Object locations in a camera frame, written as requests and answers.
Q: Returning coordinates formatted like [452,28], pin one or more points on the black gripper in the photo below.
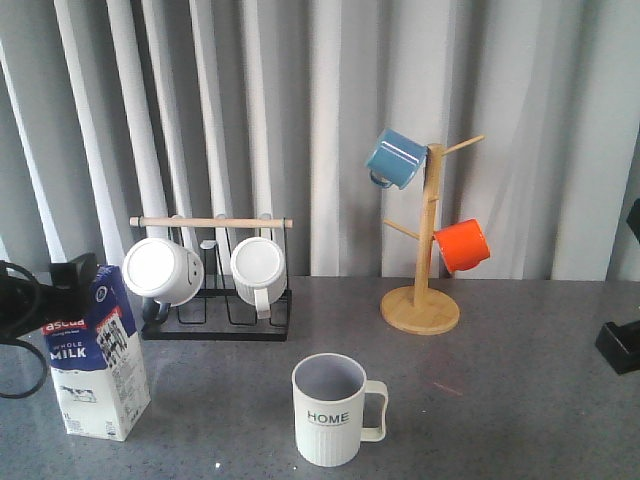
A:
[26,304]

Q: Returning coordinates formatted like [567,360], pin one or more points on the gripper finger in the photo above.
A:
[633,217]
[619,345]

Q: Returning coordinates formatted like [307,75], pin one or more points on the blue white milk carton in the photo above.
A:
[97,364]

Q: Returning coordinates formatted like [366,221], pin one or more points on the cream HOME mug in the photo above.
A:
[329,391]

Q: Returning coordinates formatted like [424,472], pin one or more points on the white smiley face mug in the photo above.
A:
[164,274]

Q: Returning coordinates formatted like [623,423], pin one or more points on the orange enamel mug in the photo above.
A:
[462,245]

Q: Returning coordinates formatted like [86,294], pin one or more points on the white ribbed mug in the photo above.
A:
[259,274]

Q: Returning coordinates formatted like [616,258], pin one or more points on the wooden mug tree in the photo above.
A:
[419,309]

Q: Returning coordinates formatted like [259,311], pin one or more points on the grey white curtain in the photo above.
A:
[111,109]

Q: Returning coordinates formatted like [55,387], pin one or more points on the blue enamel mug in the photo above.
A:
[395,160]

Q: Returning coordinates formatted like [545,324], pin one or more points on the black wire mug rack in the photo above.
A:
[217,312]

